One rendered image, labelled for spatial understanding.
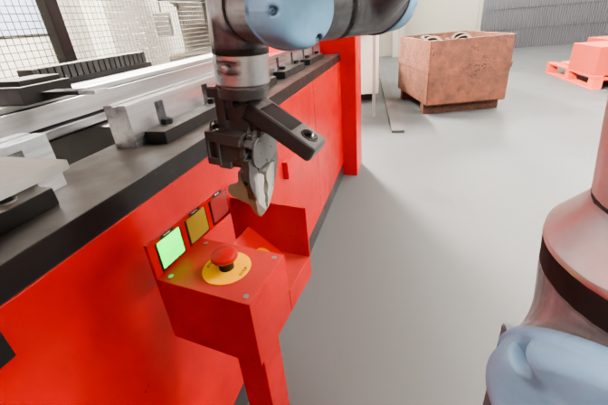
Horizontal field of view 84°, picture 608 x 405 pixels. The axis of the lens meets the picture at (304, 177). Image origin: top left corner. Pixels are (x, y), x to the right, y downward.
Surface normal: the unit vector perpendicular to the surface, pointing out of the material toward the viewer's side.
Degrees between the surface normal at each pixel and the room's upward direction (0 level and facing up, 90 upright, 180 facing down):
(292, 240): 90
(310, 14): 94
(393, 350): 0
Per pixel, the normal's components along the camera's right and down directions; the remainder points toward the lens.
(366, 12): 0.54, 0.55
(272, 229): -0.38, 0.43
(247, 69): 0.33, 0.43
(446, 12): -0.16, 0.44
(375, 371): -0.08, -0.90
